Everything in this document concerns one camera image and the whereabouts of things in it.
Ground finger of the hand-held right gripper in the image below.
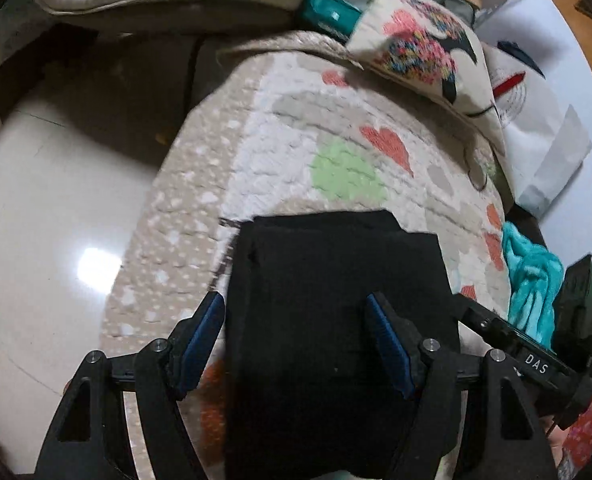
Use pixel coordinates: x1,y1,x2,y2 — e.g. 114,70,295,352
453,294,519,343

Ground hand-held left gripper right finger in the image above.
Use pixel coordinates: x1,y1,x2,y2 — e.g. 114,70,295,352
365,292,559,480

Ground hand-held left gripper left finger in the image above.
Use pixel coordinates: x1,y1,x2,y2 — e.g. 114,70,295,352
33,290,227,480

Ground black pants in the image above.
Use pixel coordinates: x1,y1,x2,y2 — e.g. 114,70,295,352
223,210,462,478

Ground teal fleece blanket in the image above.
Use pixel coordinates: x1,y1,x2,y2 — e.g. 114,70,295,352
501,222,566,346

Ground red patterned clothing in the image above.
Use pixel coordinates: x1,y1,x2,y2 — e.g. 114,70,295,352
558,385,592,480

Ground quilted patchwork blanket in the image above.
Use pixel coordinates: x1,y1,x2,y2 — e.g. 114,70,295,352
98,30,514,480

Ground white paper bag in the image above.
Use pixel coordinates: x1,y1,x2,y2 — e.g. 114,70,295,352
476,0,592,218

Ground floral printed pillow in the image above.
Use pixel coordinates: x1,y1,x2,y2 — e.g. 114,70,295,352
345,0,507,156

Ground teal wipes packet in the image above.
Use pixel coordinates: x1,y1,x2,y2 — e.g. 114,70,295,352
298,0,364,43

